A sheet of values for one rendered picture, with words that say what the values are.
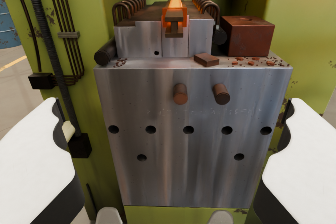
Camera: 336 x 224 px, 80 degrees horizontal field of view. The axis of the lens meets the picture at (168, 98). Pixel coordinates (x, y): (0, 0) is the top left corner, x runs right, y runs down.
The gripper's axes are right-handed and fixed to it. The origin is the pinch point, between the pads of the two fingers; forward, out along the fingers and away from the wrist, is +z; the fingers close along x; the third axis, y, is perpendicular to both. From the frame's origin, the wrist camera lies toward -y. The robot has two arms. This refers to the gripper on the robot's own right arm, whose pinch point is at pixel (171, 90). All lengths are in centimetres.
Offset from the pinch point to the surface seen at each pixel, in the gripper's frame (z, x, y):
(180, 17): 20.4, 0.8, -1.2
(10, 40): 363, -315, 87
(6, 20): 369, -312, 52
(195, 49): 30.7, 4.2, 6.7
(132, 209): 25, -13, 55
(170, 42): 30.7, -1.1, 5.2
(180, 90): 21.8, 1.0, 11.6
